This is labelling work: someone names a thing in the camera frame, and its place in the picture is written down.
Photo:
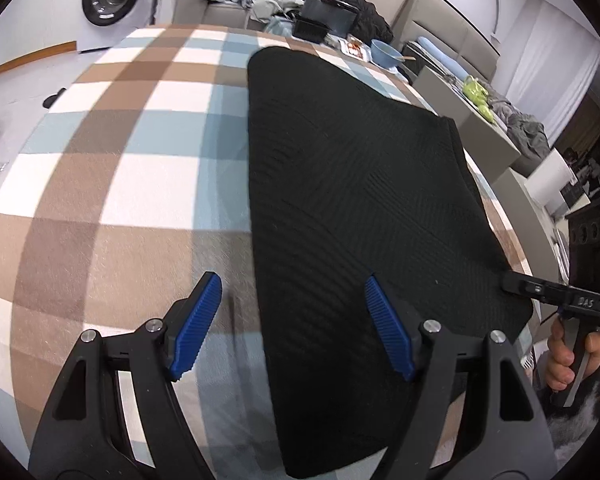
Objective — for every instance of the blue bowl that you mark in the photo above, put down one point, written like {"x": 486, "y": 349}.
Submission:
{"x": 386, "y": 52}

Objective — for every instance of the plaid blanket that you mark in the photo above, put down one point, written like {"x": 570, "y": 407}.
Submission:
{"x": 130, "y": 185}

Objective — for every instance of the small green toy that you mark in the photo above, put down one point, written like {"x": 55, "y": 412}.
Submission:
{"x": 485, "y": 111}

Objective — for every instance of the grey upholstered bed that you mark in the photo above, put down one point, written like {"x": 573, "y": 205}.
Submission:
{"x": 445, "y": 35}

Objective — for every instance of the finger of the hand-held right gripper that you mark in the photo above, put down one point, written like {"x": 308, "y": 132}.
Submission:
{"x": 530, "y": 289}

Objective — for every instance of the white washing machine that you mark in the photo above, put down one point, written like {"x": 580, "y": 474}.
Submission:
{"x": 115, "y": 0}

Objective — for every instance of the white kitchen counter cabinets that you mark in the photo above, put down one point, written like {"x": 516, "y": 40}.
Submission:
{"x": 30, "y": 20}

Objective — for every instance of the black knit shirt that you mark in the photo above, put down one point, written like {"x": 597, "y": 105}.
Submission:
{"x": 355, "y": 210}

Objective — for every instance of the grey cooker with black lid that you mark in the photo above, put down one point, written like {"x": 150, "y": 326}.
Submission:
{"x": 330, "y": 12}

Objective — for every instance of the white curtain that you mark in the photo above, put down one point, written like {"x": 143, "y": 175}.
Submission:
{"x": 550, "y": 60}

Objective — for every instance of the low grey cabinet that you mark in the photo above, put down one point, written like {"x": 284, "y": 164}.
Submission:
{"x": 530, "y": 210}

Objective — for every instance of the black box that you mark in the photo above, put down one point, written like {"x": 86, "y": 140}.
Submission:
{"x": 310, "y": 30}

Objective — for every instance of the person's right forearm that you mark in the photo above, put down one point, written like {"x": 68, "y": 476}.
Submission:
{"x": 580, "y": 425}

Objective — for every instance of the person's right hand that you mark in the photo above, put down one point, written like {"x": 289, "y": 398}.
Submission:
{"x": 560, "y": 360}

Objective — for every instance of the blue pillow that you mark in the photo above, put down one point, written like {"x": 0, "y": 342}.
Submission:
{"x": 437, "y": 55}

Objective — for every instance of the food tray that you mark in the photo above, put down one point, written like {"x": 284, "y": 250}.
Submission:
{"x": 356, "y": 49}

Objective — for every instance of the wooden spoon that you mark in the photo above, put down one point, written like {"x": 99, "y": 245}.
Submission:
{"x": 406, "y": 58}

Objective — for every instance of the grey bed blanket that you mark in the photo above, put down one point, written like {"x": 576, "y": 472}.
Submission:
{"x": 525, "y": 130}

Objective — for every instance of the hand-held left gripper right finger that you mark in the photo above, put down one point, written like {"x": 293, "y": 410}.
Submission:
{"x": 390, "y": 330}

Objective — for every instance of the green frog toy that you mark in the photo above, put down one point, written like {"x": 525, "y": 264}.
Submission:
{"x": 472, "y": 87}

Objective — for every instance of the black jacket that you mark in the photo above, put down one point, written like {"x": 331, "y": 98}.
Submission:
{"x": 370, "y": 15}

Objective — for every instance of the grey-green garment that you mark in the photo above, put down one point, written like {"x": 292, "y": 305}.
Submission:
{"x": 275, "y": 5}

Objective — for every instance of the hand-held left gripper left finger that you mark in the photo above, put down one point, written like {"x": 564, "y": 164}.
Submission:
{"x": 195, "y": 330}

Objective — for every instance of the grey side cabinet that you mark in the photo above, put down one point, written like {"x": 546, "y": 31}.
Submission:
{"x": 470, "y": 135}

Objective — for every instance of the black slipper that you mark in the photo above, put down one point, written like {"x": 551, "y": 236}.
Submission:
{"x": 54, "y": 97}

